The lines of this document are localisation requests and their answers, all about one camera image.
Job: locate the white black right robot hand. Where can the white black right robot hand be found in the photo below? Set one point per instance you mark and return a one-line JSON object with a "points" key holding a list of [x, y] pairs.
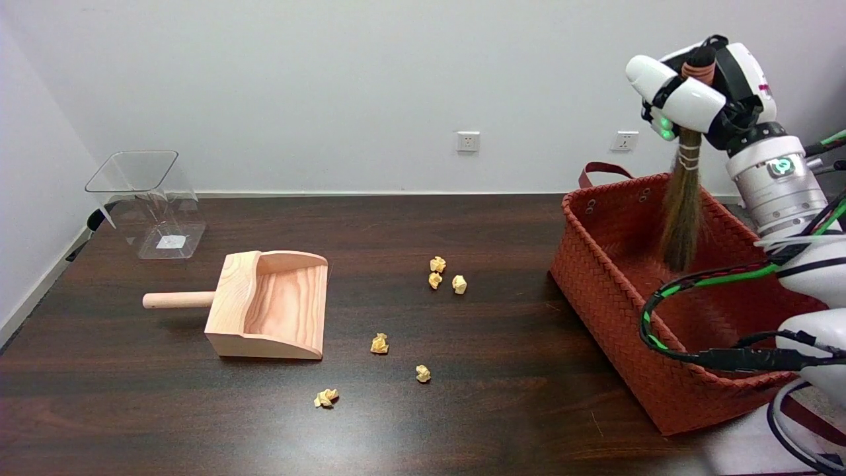
{"points": [[694, 102]]}

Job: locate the small straw hand broom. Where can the small straw hand broom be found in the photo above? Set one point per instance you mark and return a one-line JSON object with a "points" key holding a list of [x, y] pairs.
{"points": [[681, 218]]}

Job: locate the red woven basket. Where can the red woven basket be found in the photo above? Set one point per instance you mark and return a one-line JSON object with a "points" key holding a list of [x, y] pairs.
{"points": [[615, 317]]}

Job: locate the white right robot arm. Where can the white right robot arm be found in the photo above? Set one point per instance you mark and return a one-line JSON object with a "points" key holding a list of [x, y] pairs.
{"points": [[780, 192]]}

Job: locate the white grey chair base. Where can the white grey chair base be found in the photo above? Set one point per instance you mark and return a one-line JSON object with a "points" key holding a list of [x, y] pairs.
{"points": [[838, 165]]}

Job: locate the white zip tie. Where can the white zip tie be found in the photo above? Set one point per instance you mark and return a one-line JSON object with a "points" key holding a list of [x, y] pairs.
{"points": [[793, 241]]}

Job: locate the crumpled paper ball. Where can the crumpled paper ball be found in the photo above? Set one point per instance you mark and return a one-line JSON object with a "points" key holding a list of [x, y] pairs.
{"points": [[423, 374], [379, 344], [437, 264], [434, 280], [459, 284], [326, 397]]}

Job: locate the wooden dustpan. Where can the wooden dustpan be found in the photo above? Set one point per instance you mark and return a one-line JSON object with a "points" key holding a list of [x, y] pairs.
{"points": [[284, 311]]}

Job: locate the clear plastic container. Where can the clear plastic container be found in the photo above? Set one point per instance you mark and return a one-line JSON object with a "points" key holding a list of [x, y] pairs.
{"points": [[173, 243]]}

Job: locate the black object behind container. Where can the black object behind container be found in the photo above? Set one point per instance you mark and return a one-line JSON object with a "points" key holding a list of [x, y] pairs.
{"points": [[99, 218]]}

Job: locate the white wall socket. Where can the white wall socket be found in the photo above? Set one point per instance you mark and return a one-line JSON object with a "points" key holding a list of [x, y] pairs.
{"points": [[625, 141], [468, 141]]}

